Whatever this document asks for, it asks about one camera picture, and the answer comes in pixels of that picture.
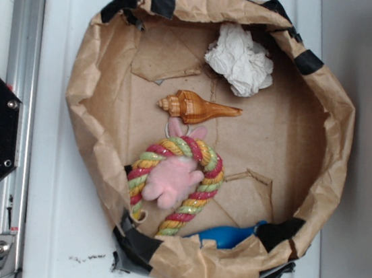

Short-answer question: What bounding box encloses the orange seashell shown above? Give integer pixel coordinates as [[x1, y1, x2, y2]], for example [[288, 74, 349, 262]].
[[157, 90, 243, 125]]

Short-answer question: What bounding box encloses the aluminium rail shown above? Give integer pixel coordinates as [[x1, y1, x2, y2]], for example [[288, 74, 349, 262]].
[[0, 0, 46, 278]]

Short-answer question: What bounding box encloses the multicolour rope toy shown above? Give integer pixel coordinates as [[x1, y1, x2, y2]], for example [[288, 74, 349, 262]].
[[127, 137, 224, 236]]

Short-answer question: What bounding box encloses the blue plastic bottle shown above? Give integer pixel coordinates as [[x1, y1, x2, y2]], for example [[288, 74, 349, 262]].
[[185, 220, 268, 250]]

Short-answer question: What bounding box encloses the pink plush bunny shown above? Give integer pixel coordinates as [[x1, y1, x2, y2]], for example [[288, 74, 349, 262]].
[[142, 117, 208, 209]]

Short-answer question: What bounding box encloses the brown paper bag bin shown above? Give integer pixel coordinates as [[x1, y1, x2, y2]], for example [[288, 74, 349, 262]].
[[66, 0, 356, 278]]

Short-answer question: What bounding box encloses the white paper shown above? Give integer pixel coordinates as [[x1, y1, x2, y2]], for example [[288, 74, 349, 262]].
[[204, 23, 274, 98]]

